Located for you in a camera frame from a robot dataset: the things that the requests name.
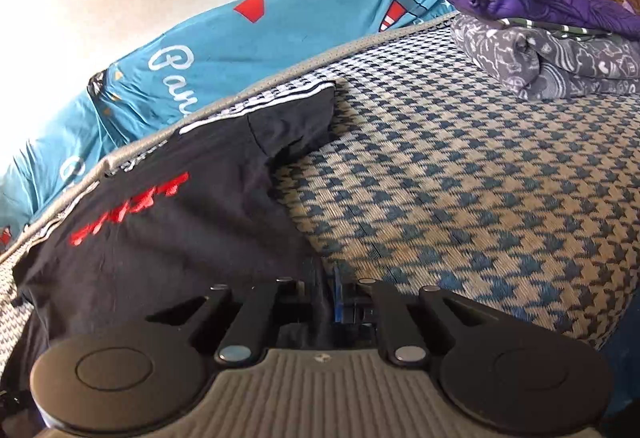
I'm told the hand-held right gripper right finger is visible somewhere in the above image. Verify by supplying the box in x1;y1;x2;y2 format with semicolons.
332;266;506;366

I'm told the striped folded cloth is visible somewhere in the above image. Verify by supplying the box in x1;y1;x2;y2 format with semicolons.
500;16;618;39

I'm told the blue houndstooth bed mat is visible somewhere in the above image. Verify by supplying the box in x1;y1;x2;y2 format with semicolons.
0;10;640;369

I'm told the blue patterned bed sheet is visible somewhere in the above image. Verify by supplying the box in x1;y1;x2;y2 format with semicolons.
0;0;640;249

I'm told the grey patterned folded blanket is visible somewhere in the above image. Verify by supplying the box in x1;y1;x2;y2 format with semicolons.
450;15;640;99

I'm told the black t-shirt with red print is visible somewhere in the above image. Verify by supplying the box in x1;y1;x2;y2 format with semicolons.
0;74;351;438

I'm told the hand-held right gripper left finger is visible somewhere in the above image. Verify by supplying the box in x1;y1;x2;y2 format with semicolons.
145;263;328;366

